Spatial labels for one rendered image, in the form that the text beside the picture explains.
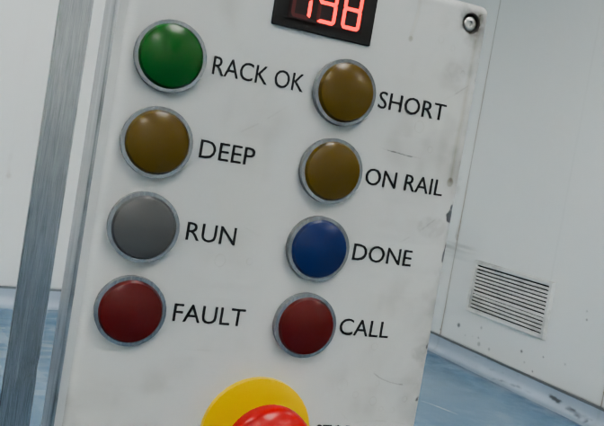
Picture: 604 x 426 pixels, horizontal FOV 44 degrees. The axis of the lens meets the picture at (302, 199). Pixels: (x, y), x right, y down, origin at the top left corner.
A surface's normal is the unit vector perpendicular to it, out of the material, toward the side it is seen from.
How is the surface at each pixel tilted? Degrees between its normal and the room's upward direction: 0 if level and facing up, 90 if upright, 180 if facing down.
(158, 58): 92
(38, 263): 90
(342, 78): 87
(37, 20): 90
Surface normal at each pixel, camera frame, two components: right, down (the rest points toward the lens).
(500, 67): -0.87, -0.12
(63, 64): 0.34, 0.11
